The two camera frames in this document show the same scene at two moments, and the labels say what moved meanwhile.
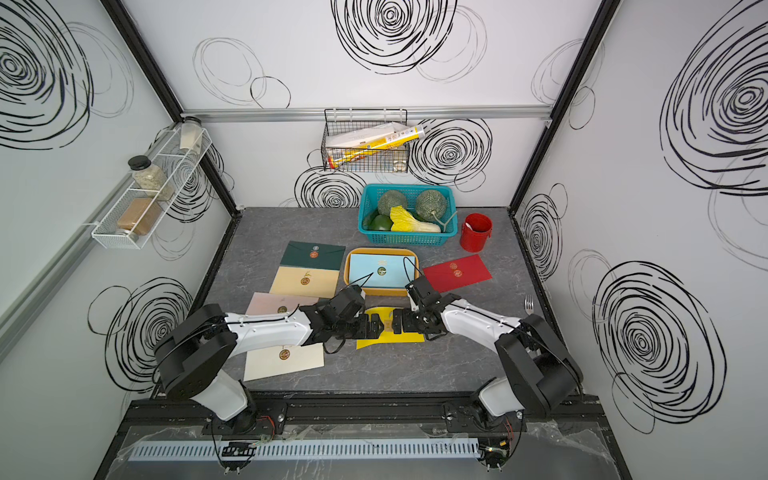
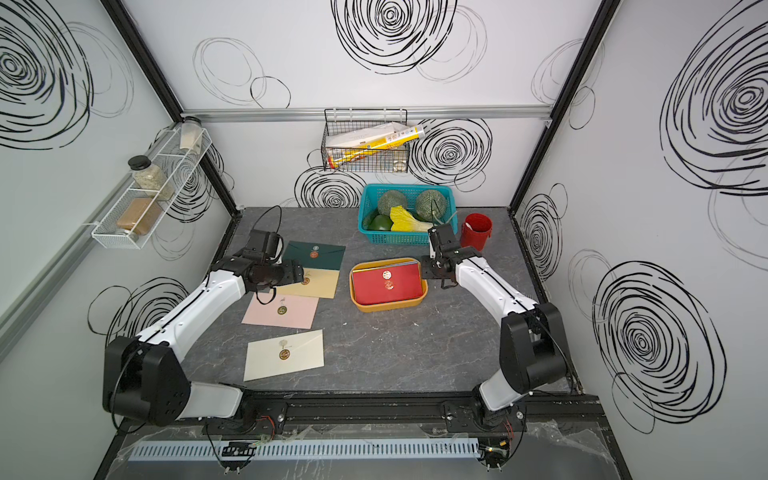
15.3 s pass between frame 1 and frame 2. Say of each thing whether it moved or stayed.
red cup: stayed
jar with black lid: stayed
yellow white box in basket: stayed
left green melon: stayed
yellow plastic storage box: moved
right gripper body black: moved
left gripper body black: moved
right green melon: stayed
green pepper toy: stayed
